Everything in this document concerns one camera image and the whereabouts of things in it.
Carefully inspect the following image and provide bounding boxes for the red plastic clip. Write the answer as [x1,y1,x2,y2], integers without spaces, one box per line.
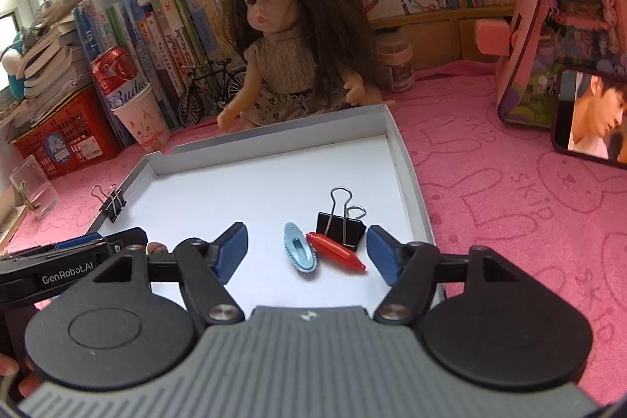
[306,232,367,273]

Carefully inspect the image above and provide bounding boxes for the large black binder clip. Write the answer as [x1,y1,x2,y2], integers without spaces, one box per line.
[315,187,367,252]

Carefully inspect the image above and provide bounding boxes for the light blue hair clip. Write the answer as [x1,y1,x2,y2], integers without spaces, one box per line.
[284,222,318,274]

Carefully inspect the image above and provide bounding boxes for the brown wooden nut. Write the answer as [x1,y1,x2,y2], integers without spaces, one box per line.
[146,242,168,255]

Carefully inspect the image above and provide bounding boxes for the person left hand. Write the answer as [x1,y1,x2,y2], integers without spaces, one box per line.
[0,353,40,403]

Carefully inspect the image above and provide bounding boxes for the black binder clip on tray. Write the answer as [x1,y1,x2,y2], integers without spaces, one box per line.
[91,185,127,223]

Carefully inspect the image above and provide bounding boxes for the clear acrylic block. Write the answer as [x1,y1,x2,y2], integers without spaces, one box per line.
[9,155,58,219]

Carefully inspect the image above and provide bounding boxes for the red plastic basket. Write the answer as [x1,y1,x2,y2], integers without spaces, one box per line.
[9,86,121,180]

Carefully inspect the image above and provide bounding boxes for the pink rabbit towel mat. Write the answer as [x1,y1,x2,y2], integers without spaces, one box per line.
[9,72,626,403]

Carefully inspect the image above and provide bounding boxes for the white cat paper cup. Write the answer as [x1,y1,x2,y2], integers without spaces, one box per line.
[112,85,170,153]

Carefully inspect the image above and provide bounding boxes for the white cardboard box tray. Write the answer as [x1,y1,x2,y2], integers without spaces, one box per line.
[92,106,433,312]

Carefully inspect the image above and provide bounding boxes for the red beer can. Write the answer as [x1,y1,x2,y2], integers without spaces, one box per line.
[91,47,147,109]

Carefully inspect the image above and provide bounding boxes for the stack of books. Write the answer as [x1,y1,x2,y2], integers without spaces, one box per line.
[1,0,91,126]

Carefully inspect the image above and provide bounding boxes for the black miniature bicycle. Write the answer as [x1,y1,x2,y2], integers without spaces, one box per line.
[178,58,246,127]

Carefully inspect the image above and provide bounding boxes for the small brown jar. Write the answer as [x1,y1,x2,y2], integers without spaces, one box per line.
[375,31,415,92]

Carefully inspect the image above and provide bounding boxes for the smartphone playing video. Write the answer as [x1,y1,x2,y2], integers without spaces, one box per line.
[551,67,626,168]

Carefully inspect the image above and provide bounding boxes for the brown-haired doll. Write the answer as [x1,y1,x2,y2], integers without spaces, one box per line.
[217,0,384,130]

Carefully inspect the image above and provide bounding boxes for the pink triangular dollhouse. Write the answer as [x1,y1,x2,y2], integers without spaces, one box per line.
[475,0,626,128]

